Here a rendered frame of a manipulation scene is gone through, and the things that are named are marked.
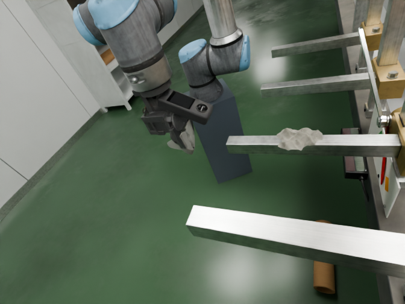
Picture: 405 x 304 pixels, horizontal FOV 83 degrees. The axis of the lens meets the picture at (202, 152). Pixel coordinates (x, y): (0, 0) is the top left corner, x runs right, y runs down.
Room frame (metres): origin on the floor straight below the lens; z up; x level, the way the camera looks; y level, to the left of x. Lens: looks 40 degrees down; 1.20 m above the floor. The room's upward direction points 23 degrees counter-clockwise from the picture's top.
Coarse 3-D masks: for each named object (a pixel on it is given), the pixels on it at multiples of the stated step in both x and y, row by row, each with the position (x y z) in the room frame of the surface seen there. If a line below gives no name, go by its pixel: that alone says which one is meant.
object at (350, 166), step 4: (344, 128) 0.44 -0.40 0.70; (348, 128) 0.43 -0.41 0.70; (344, 132) 0.42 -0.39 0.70; (348, 132) 0.42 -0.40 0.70; (348, 156) 0.35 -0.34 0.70; (352, 156) 0.34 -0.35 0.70; (348, 160) 0.33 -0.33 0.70; (352, 160) 0.33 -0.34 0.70; (348, 164) 0.32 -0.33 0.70; (352, 164) 0.32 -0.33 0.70; (348, 168) 0.31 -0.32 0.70; (352, 168) 0.31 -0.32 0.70
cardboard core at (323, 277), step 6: (324, 222) 0.48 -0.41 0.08; (318, 264) 0.33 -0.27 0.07; (324, 264) 0.32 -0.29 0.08; (330, 264) 0.32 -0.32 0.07; (318, 270) 0.31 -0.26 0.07; (324, 270) 0.30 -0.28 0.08; (330, 270) 0.30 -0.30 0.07; (318, 276) 0.29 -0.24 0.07; (324, 276) 0.28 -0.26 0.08; (330, 276) 0.28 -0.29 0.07; (318, 282) 0.27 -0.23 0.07; (324, 282) 0.26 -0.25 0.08; (330, 282) 0.26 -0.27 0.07; (318, 288) 0.27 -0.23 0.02; (324, 288) 0.26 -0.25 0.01; (330, 288) 0.24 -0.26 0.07
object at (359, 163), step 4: (352, 128) 0.43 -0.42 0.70; (356, 128) 0.42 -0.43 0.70; (352, 132) 0.41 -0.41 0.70; (356, 132) 0.41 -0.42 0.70; (356, 156) 0.34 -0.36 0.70; (356, 160) 0.32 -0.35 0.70; (360, 160) 0.32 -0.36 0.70; (356, 164) 0.32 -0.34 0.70; (360, 164) 0.31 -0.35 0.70; (356, 168) 0.30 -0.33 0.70; (360, 168) 0.30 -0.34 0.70; (364, 168) 0.30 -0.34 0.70
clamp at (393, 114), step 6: (390, 114) 0.29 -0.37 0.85; (396, 114) 0.27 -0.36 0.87; (396, 120) 0.26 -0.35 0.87; (396, 126) 0.25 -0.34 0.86; (402, 126) 0.24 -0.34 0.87; (390, 132) 0.27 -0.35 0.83; (396, 132) 0.25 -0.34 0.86; (402, 132) 0.23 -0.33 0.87; (402, 138) 0.22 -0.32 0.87; (402, 144) 0.21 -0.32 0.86; (402, 150) 0.21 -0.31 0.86; (402, 156) 0.20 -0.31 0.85; (402, 162) 0.20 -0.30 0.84; (402, 168) 0.19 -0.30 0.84; (402, 174) 0.19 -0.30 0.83
